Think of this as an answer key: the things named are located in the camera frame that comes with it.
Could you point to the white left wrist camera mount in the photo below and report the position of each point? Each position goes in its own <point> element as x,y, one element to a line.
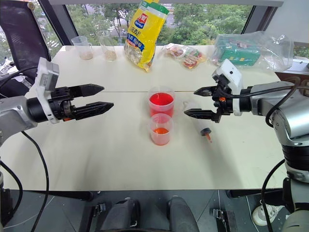
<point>46,77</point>

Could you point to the dark rounded robot leg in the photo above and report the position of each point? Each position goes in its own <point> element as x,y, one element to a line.
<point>182,215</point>
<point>120,215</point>

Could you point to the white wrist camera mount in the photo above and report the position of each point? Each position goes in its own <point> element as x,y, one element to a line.
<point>231,72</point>
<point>46,77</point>

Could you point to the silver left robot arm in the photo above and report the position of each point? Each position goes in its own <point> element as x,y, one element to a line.
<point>14,111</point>

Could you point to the black office chair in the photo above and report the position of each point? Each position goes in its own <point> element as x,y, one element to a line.
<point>21,46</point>

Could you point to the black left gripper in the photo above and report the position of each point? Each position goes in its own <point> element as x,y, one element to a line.
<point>61,104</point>

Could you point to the yellow snack bag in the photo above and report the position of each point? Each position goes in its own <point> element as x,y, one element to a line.
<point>144,38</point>

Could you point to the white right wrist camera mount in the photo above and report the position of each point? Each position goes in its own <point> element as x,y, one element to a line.
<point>231,72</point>

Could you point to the dark rounded right robot leg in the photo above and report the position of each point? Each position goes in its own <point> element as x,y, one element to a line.
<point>182,215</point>

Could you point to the dark rounded left robot leg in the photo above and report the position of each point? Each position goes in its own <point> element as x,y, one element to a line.
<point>120,215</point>

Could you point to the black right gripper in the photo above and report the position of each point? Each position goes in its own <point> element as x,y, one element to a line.
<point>222,101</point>

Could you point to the clear tall cup with grains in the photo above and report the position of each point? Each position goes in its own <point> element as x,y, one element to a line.
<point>108,47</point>

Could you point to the large cup red liquid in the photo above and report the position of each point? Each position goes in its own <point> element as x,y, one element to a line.
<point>161,102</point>

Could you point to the small cup orange liquid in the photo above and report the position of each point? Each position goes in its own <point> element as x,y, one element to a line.
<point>161,131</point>

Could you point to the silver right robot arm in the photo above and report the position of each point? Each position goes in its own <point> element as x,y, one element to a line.
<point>287,113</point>

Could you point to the white sneaker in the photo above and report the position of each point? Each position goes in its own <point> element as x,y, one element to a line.
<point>264,213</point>

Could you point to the clear bag with green box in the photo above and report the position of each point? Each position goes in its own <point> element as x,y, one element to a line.
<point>251,50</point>

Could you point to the clear bag of snack packets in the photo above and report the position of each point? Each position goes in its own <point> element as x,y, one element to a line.
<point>186,56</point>

